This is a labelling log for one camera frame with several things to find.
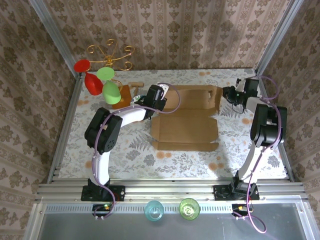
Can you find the brown cardboard box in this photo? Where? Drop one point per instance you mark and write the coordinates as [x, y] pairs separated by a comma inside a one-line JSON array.
[[185, 127]]

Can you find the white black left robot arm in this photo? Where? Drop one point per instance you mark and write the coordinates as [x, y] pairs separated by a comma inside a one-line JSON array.
[[102, 162]]

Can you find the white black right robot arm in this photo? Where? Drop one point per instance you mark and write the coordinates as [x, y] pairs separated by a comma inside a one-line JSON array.
[[268, 130]]

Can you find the small wooden mallet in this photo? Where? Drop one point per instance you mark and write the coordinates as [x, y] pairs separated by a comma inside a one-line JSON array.
[[136, 85]]

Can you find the green plastic goblet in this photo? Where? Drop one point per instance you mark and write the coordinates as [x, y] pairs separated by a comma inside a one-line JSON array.
[[111, 93]]

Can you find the red plastic goblet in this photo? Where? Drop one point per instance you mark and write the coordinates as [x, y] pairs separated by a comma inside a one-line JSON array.
[[93, 83]]

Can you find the blue glass cup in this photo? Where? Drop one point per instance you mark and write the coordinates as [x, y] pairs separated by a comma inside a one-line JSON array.
[[153, 211]]

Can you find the green glass cup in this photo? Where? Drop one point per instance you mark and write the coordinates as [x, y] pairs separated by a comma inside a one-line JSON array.
[[189, 209]]

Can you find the grey metal sheet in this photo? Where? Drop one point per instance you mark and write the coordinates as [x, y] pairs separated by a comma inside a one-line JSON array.
[[125, 230]]

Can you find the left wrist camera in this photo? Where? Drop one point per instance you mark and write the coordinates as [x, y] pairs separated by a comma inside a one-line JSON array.
[[163, 89]]

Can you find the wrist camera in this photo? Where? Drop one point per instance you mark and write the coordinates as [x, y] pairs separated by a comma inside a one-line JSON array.
[[163, 89], [241, 85]]

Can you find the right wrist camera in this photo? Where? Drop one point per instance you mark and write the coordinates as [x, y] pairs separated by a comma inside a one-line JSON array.
[[241, 85]]

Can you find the aluminium frame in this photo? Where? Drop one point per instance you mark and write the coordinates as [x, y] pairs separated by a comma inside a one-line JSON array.
[[175, 190]]

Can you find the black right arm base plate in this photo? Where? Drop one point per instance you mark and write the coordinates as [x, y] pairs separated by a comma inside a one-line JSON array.
[[221, 193]]

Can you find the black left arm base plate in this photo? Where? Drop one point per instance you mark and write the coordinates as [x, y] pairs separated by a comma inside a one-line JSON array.
[[117, 193]]

